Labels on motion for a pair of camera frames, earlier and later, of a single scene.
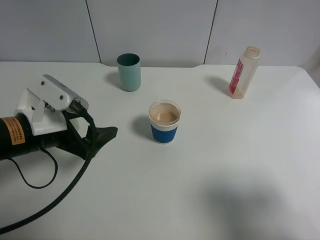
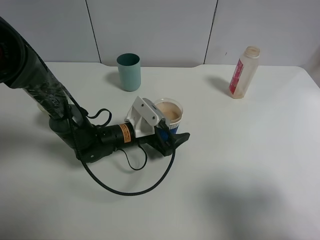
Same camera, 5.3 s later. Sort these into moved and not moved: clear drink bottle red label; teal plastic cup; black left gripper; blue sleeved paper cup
Moved: black left gripper
Not moved: blue sleeved paper cup; teal plastic cup; clear drink bottle red label
